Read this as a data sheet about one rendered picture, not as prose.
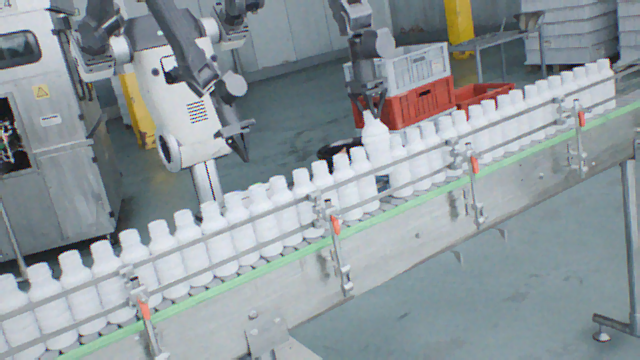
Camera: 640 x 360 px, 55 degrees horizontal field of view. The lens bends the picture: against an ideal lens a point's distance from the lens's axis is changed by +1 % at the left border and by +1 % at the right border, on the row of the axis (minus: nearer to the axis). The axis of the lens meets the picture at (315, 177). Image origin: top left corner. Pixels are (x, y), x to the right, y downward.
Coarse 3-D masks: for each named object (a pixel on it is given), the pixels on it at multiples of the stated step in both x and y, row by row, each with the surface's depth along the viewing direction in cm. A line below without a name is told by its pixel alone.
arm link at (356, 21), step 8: (328, 0) 147; (336, 0) 144; (344, 0) 143; (352, 0) 146; (360, 0) 144; (336, 8) 145; (344, 8) 142; (352, 8) 142; (360, 8) 143; (368, 8) 144; (336, 16) 146; (352, 16) 142; (360, 16) 143; (368, 16) 144; (352, 24) 143; (360, 24) 144; (368, 24) 147
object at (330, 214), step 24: (576, 120) 180; (456, 144) 162; (576, 144) 183; (456, 168) 163; (312, 192) 140; (336, 216) 134; (480, 216) 163; (336, 240) 138; (336, 264) 144; (144, 288) 115; (144, 312) 114
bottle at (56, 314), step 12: (36, 276) 113; (48, 276) 114; (36, 288) 113; (48, 288) 114; (60, 288) 116; (36, 300) 113; (60, 300) 115; (36, 312) 114; (48, 312) 114; (60, 312) 115; (48, 324) 114; (60, 324) 115; (60, 336) 115; (72, 336) 117; (48, 348) 116; (60, 348) 116
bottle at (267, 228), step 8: (256, 184) 139; (256, 192) 136; (264, 192) 137; (256, 200) 136; (264, 200) 137; (248, 208) 137; (256, 208) 136; (264, 208) 136; (272, 216) 137; (256, 224) 137; (264, 224) 136; (272, 224) 137; (256, 232) 138; (264, 232) 137; (272, 232) 137; (280, 232) 141; (264, 240) 138; (264, 248) 138; (272, 248) 138; (280, 248) 139; (264, 256) 139; (272, 256) 139
